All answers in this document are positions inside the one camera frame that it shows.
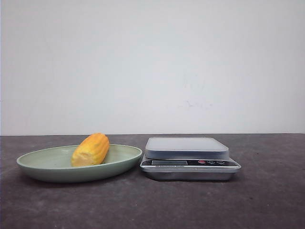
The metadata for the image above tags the silver digital kitchen scale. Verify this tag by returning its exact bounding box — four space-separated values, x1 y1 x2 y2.
140 137 241 180

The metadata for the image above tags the pale green shallow plate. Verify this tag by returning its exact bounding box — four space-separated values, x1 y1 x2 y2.
16 144 142 183

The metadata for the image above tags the yellow corn cob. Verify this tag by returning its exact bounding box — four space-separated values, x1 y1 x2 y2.
71 133 110 167

